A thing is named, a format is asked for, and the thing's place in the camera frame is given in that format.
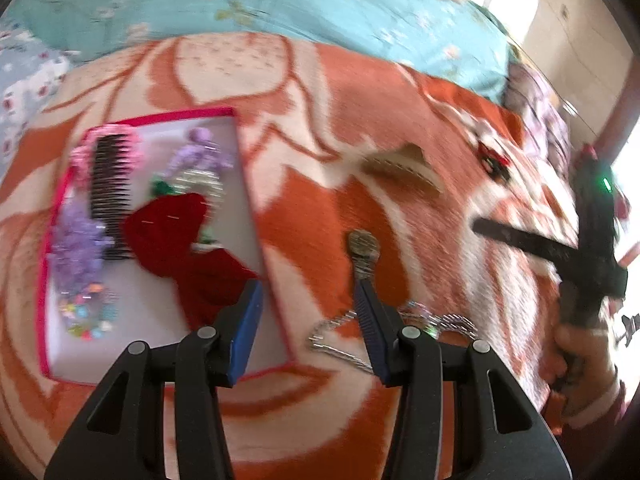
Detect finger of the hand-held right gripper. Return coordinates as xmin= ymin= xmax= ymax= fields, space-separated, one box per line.
xmin=472 ymin=217 xmax=581 ymax=266

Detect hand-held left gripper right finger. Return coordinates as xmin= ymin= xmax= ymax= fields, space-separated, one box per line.
xmin=352 ymin=277 xmax=573 ymax=480

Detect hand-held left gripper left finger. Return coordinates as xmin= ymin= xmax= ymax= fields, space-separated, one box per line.
xmin=44 ymin=280 xmax=265 ymax=480

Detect silver chain necklace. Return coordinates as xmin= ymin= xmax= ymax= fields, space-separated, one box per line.
xmin=307 ymin=301 xmax=478 ymax=373

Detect red box with white inside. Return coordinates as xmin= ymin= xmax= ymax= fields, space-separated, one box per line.
xmin=39 ymin=106 xmax=301 ymax=386

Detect red velvet hair clip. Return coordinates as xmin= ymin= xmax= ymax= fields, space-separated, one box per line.
xmin=122 ymin=191 xmax=261 ymax=328

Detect beige hair comb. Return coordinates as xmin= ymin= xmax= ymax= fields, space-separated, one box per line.
xmin=360 ymin=144 xmax=446 ymax=196

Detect colourful bead bracelet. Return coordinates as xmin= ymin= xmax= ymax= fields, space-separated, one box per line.
xmin=57 ymin=282 xmax=121 ymax=343

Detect white pearl scrunchie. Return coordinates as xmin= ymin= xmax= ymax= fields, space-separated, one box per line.
xmin=172 ymin=170 xmax=226 ymax=221

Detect purple organza hair tie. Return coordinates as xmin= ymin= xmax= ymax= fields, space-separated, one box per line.
xmin=165 ymin=127 xmax=233 ymax=176

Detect purple lace scrunchie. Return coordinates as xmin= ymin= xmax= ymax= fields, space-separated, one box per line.
xmin=52 ymin=202 xmax=113 ymax=291

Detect black hair comb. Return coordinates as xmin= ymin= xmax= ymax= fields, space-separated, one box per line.
xmin=89 ymin=132 xmax=136 ymax=261

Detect pink lace scrunchie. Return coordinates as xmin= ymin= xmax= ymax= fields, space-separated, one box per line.
xmin=70 ymin=125 xmax=146 ymax=181

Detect person's right hand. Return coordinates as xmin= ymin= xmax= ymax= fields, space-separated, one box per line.
xmin=547 ymin=320 xmax=626 ymax=428

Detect orange and white blanket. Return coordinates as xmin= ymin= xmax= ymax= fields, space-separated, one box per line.
xmin=0 ymin=32 xmax=591 ymax=480

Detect black and red hair accessory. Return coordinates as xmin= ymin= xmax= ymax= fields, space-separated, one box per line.
xmin=475 ymin=139 xmax=513 ymax=183

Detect purple patterned pillow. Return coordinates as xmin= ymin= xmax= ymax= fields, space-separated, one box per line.
xmin=502 ymin=60 xmax=576 ymax=181

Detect teal floral quilt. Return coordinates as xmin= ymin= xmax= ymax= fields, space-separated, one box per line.
xmin=10 ymin=0 xmax=516 ymax=103

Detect bear print pillow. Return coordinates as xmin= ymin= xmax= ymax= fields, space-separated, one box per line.
xmin=0 ymin=25 xmax=76 ymax=161

